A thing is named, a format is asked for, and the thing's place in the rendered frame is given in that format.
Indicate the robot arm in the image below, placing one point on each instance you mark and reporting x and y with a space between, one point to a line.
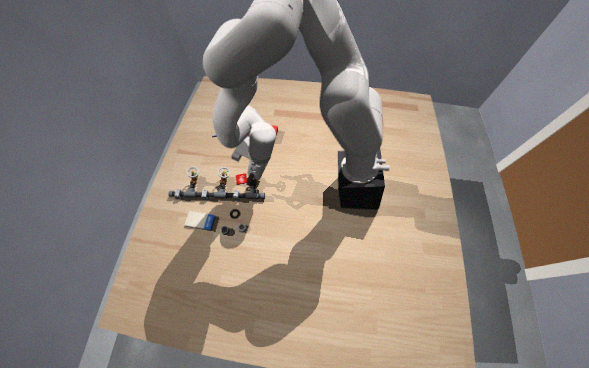
263 37

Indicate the grey pipe manifold with three valves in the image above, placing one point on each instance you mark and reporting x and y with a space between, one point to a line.
220 194

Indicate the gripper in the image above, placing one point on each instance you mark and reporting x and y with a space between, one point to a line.
256 172

